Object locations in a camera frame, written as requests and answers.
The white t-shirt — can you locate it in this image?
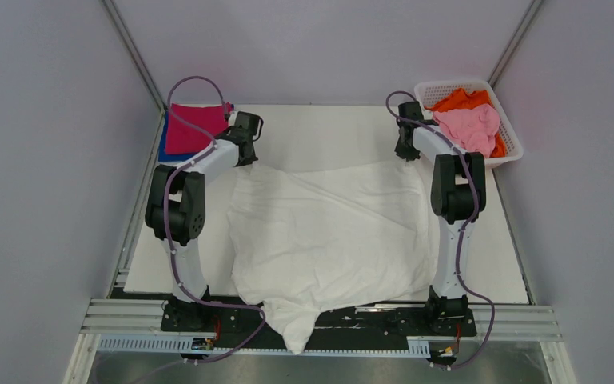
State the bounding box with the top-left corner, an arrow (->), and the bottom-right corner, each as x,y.
227,160 -> 438,354

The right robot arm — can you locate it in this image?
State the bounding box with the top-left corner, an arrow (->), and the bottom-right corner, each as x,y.
397,101 -> 485,334

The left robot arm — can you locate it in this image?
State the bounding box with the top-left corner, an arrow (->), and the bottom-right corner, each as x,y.
145,112 -> 264,330

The white plastic basket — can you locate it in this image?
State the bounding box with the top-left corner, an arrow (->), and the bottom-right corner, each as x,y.
413,78 -> 524,168

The orange t-shirt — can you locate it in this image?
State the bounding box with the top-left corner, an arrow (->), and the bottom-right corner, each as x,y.
428,89 -> 505,158

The pink t-shirt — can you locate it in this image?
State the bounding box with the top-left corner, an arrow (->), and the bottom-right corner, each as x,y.
433,104 -> 500,158

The folded magenta t-shirt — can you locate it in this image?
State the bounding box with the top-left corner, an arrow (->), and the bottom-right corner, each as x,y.
160,103 -> 233,161

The folded blue t-shirt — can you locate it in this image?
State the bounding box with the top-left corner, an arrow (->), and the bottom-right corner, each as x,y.
158,114 -> 201,162

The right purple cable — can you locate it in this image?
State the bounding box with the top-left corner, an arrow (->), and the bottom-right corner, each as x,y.
385,90 -> 496,371

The purple cable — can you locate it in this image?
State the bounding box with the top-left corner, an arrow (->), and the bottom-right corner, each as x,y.
162,75 -> 267,365
385,90 -> 496,371

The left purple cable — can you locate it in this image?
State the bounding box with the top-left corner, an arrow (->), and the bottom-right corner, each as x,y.
162,75 -> 267,365

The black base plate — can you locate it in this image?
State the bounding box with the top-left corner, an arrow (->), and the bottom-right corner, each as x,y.
160,299 -> 477,351

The white slotted cable duct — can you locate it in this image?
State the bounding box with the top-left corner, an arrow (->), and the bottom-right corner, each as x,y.
98,334 -> 431,359

